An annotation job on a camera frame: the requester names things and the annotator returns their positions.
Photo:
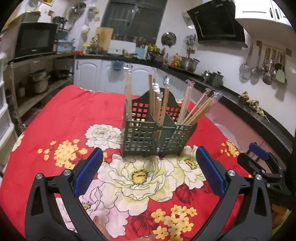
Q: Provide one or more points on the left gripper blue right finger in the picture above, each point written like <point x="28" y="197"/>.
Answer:
<point x="213" y="171"/>

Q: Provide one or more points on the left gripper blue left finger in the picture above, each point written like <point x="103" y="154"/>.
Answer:
<point x="87" y="169"/>

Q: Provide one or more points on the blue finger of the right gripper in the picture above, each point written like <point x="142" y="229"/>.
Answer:
<point x="258" y="151"/>

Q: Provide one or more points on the wooden chopstick pair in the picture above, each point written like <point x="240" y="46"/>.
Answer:
<point x="128" y="92"/>

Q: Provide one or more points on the dark kitchen window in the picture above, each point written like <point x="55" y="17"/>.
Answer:
<point x="134" y="19"/>

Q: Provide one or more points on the person's left hand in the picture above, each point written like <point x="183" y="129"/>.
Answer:
<point x="99" y="225"/>

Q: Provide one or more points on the ginger roots on counter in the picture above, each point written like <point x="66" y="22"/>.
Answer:
<point x="253" y="104"/>

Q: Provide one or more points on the red floral tablecloth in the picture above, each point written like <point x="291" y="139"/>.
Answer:
<point x="132" y="196"/>

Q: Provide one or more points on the dark green utensil caddy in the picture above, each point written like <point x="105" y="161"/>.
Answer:
<point x="142" y="136"/>

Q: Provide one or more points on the hanging green spatula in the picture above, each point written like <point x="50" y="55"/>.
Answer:
<point x="280" y="74"/>

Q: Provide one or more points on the hanging steel ladle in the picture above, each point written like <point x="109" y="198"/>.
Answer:
<point x="255" y="71"/>

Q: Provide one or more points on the hanging steel strainer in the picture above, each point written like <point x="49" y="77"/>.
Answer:
<point x="244" y="70"/>

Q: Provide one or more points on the steel lidded canister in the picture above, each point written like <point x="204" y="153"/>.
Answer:
<point x="217" y="79"/>

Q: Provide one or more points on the small steel kettle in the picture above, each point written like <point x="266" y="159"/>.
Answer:
<point x="206" y="75"/>

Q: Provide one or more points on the large steel stock pot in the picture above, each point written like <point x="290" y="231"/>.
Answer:
<point x="189" y="64"/>

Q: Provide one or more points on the old pot on shelf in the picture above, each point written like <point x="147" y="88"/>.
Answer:
<point x="38" y="81"/>

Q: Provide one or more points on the metal storage shelf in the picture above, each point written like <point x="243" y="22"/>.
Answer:
<point x="20" y="100"/>

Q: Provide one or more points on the white upper cabinet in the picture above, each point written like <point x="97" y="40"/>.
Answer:
<point x="252" y="13"/>

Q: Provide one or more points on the black range hood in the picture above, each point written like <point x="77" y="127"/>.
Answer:
<point x="215" y="24"/>

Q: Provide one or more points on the white bread box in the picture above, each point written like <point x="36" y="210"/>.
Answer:
<point x="117" y="47"/>

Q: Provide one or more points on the blue knife block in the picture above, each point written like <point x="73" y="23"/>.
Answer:
<point x="141" y="52"/>

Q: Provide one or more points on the hanging glass pot lid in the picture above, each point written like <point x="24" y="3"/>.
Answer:
<point x="168" y="39"/>

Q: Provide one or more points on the wooden cutting board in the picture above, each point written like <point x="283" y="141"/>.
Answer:
<point x="104" y="37"/>

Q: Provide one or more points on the black microwave oven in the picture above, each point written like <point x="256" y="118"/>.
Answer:
<point x="35" y="38"/>

